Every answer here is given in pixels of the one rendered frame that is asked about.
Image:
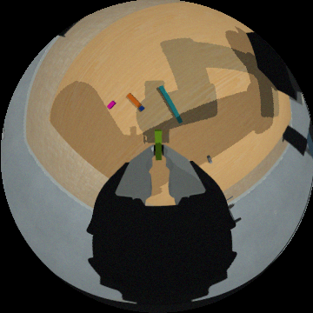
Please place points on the green rectangular bar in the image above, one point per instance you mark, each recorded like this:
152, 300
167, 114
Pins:
158, 143

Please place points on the orange rod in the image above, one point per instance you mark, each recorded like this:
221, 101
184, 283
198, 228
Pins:
133, 100

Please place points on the turquoise rod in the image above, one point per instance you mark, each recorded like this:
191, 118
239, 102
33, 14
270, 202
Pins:
170, 103

